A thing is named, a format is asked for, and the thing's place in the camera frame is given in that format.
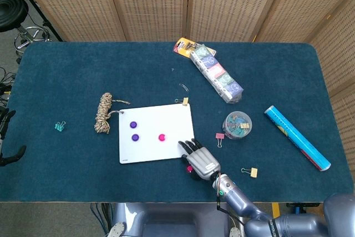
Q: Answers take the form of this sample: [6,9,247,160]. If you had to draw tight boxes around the yellow blister pack card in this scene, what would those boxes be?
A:
[173,38,216,59]

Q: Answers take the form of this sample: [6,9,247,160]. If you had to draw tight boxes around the black cables under table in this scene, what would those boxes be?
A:
[89,203,114,237]

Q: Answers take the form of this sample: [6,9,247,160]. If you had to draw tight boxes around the multicolour tissue pack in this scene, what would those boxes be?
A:
[190,44,245,104]

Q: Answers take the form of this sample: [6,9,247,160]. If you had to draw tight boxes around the grey robot torso base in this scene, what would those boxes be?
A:
[106,202,245,237]

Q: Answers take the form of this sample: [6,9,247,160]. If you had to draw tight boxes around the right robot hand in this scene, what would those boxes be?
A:
[177,138,222,181]

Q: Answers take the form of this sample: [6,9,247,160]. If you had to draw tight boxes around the black swivel stool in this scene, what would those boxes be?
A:
[0,0,52,63]

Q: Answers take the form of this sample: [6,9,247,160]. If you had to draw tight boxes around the braided rope bundle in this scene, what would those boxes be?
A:
[94,92,131,134]

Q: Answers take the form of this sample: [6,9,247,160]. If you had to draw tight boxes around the black stand pole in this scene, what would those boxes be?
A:
[7,0,64,42]

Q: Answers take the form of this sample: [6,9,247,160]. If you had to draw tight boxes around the dark blue table mat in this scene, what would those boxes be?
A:
[0,41,354,204]

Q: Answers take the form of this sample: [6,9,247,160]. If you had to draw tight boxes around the woven folding screen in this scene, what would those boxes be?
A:
[12,0,355,182]

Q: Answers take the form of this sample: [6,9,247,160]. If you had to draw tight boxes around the blue cylindrical tube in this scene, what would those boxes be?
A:
[263,105,332,172]

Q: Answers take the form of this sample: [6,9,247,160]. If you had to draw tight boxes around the large yellow binder clip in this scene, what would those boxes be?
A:
[241,167,258,178]

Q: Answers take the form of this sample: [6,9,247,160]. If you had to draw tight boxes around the white magnetic board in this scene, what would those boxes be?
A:
[118,103,197,164]

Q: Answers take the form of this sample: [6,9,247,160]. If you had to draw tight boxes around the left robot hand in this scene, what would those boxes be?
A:
[0,106,27,167]

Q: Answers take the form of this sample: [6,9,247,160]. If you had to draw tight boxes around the clear jar of binder clips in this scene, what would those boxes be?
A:
[223,111,253,139]

